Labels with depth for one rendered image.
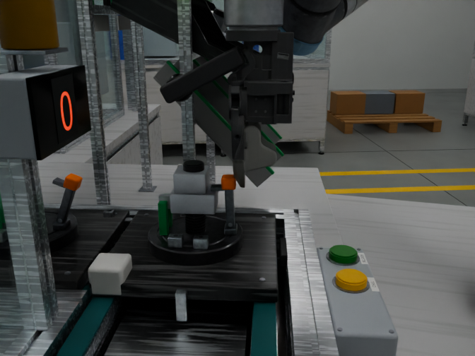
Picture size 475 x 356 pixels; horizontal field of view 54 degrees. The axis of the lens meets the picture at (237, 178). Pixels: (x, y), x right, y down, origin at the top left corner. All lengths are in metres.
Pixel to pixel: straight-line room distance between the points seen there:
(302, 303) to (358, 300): 0.07
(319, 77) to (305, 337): 4.21
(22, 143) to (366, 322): 0.40
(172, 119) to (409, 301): 3.93
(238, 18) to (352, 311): 0.37
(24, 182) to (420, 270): 0.68
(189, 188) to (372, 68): 9.14
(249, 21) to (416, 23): 9.43
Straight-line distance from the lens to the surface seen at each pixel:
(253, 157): 0.63
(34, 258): 0.54
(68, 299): 0.63
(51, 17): 0.47
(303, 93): 4.65
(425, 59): 10.13
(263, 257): 0.67
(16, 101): 0.43
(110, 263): 0.63
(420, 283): 0.88
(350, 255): 0.68
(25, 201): 0.51
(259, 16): 0.59
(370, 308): 0.60
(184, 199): 0.66
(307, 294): 0.62
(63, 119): 0.48
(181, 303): 0.60
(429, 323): 0.78
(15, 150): 0.45
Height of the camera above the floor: 1.28
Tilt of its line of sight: 19 degrees down
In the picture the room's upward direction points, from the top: straight up
